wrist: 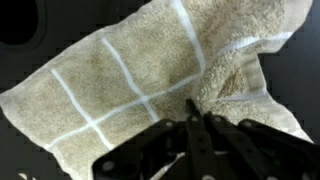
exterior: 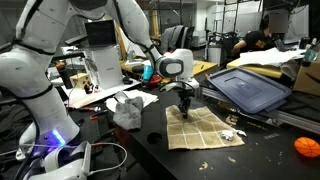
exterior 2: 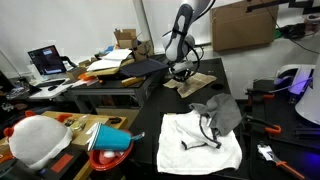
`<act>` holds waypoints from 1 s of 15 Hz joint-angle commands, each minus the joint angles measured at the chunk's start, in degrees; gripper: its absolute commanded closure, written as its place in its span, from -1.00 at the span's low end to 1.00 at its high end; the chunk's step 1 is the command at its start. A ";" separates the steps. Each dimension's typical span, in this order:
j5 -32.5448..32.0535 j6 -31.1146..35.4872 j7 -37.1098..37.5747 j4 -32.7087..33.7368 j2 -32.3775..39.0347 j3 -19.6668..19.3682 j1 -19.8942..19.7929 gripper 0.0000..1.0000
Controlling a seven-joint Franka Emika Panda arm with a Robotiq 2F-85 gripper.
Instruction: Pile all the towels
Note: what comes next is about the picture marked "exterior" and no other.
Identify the tan checked towel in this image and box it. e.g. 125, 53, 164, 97
165, 104, 246, 151

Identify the grey jacket on chair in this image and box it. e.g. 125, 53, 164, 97
159, 24, 196, 55

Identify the white headset cable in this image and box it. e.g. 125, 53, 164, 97
89, 142, 129, 176

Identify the plain white towel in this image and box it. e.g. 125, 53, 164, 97
105, 88, 160, 113

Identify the orange toy basketball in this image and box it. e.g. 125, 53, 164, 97
293, 136, 320, 158

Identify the teal plastic cup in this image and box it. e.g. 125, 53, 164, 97
142, 64, 154, 82

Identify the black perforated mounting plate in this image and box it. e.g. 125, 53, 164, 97
67, 108, 116, 145

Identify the aluminium frame rail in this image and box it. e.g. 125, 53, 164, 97
196, 82, 320, 135

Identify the white computer box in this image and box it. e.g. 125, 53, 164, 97
82, 45, 125, 91

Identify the person in black shirt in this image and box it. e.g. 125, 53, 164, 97
232, 14, 285, 57

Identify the dark bottle with orange cap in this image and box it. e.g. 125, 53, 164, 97
55, 62, 73, 90

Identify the black monitor screen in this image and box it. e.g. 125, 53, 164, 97
84, 20, 118, 48

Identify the small dotted cardboard box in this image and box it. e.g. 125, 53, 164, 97
69, 72, 91, 90

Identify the yellow foam slab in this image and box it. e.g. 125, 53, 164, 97
226, 58, 285, 80

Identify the red plastic bowl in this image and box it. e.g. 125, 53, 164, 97
145, 74, 165, 90

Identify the white paper scrap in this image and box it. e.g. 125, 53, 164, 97
233, 128, 248, 138

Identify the white VR headset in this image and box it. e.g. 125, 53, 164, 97
28, 141, 93, 180

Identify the light wooden table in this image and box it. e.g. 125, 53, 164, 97
119, 59, 219, 84

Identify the grey towel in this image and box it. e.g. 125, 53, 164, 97
112, 96, 145, 131

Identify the pink flat board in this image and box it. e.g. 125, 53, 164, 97
66, 88, 112, 110

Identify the crumpled silver foil ball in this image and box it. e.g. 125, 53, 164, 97
220, 129, 236, 142

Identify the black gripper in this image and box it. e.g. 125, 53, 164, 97
175, 87, 196, 120

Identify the stack of white papers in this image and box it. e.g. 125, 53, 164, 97
237, 47, 307, 67

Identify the printed cardboard shipping box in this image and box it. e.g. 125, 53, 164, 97
292, 61, 320, 98

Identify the blue plastic bin lid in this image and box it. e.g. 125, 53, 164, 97
206, 66, 293, 115

